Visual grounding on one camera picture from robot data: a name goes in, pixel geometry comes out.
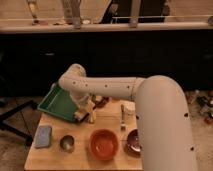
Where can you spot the orange bowl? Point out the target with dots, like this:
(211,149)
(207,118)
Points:
(103,144)

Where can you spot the white round container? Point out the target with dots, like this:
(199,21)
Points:
(129,108)

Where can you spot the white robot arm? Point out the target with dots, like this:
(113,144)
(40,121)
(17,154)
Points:
(163,123)

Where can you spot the dark purple bowl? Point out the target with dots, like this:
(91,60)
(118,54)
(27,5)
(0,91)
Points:
(132,143)

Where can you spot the green plastic tray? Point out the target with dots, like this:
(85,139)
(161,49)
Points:
(58,103)

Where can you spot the light blue sponge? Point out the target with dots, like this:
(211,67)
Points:
(43,136)

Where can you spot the small metal cup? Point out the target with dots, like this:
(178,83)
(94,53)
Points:
(67,143)

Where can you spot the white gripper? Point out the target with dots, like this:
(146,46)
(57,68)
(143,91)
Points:
(85,105)

